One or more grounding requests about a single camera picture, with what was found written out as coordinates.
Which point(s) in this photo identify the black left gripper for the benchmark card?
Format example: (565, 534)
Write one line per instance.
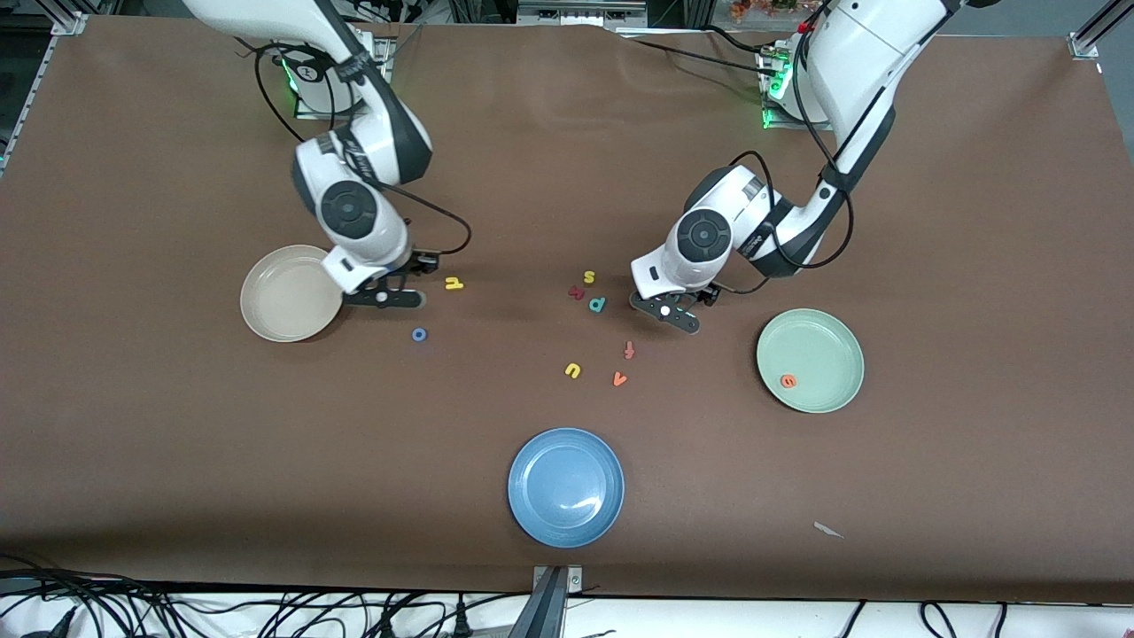
(706, 294)

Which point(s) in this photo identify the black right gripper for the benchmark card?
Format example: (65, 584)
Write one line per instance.
(413, 264)

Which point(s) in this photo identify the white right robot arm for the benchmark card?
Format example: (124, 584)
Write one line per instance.
(350, 208)

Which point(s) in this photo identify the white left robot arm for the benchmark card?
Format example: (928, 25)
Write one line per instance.
(704, 235)

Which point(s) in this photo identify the pale green plate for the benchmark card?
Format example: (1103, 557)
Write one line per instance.
(819, 350)

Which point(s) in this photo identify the brown beige plate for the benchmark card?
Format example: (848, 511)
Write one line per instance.
(283, 297)

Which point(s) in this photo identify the brown table cover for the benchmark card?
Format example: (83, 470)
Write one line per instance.
(567, 177)

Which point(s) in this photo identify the blue plate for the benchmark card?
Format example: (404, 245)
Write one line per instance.
(565, 487)

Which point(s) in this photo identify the white paper scrap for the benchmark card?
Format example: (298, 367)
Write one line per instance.
(827, 529)

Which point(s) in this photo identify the grey metal box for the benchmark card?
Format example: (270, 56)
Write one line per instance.
(576, 13)

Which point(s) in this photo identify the orange flower decoration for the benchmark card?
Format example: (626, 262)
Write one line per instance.
(762, 7)

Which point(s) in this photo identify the black power plug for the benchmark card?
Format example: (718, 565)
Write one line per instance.
(387, 625)
(461, 622)

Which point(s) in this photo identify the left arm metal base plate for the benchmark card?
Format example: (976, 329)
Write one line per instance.
(780, 124)

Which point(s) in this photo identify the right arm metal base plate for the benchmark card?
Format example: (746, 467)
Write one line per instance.
(310, 112)

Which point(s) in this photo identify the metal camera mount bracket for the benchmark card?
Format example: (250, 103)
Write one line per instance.
(551, 611)

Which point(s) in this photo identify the aluminium frame rail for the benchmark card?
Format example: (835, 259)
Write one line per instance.
(69, 25)

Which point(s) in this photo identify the aluminium frame profile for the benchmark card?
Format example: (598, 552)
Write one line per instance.
(1090, 37)

